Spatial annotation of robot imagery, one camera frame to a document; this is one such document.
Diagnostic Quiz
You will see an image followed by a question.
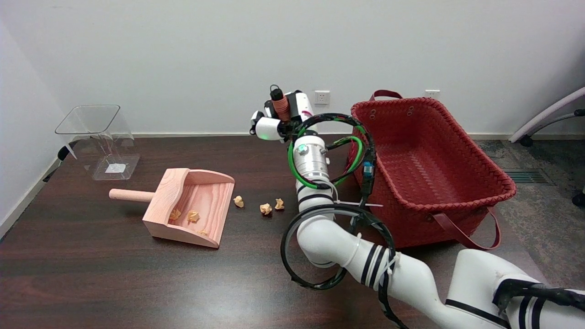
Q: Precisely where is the wooden dustpan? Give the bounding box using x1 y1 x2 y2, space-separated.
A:
109 168 236 249

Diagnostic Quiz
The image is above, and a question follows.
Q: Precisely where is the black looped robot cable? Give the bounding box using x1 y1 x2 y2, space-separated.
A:
280 204 410 329

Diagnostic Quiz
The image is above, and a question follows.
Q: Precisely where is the green robot cable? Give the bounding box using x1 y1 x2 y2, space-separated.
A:
287 135 366 190

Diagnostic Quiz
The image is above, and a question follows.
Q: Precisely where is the brown bristle hand broom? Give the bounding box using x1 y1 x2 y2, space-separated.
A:
269 85 292 122

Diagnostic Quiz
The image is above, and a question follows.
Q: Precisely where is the metal floor vent grille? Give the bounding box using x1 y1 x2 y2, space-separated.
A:
503 169 551 185

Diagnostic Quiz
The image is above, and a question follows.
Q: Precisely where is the red woven basket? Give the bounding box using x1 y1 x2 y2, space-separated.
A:
346 90 517 251

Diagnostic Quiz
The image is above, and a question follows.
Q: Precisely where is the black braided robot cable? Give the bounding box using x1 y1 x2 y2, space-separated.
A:
292 113 376 206

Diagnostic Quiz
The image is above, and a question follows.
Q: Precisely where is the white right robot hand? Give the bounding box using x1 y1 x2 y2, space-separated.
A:
250 89 316 142

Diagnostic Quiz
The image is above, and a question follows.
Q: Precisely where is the black sleeved shoulder cable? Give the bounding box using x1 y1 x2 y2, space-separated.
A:
493 278 585 311

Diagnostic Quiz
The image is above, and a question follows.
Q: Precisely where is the clear plastic container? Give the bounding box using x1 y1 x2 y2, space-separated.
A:
55 105 141 181

